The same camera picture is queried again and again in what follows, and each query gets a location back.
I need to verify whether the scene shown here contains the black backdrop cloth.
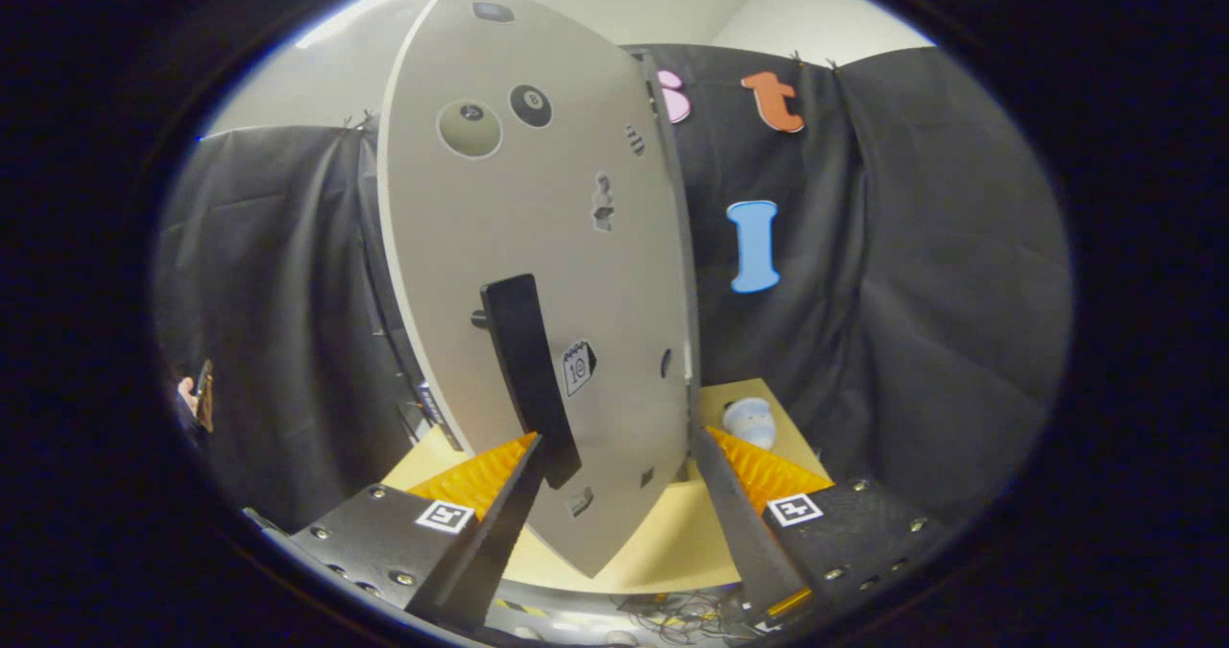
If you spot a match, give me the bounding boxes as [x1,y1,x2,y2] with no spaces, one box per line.
[154,43,1074,534]

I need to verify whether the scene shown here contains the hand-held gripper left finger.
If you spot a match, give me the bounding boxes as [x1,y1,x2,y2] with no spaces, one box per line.
[278,432,546,633]

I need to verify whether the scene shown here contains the white rounded object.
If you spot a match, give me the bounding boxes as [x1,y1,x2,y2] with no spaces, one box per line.
[722,396,777,450]

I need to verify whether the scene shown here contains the white cabinet door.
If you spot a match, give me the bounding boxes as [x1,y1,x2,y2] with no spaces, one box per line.
[377,0,694,579]

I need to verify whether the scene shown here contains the black door handle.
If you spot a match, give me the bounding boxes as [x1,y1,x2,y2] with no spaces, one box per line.
[470,274,584,491]

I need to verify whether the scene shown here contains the dark grey cabinet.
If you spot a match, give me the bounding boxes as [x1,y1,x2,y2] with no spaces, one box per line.
[629,46,702,457]

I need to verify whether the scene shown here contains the dark blue spine book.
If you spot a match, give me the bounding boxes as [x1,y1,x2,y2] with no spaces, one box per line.
[415,379,452,428]

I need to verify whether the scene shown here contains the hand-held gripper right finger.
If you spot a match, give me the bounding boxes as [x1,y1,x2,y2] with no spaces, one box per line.
[691,425,952,628]

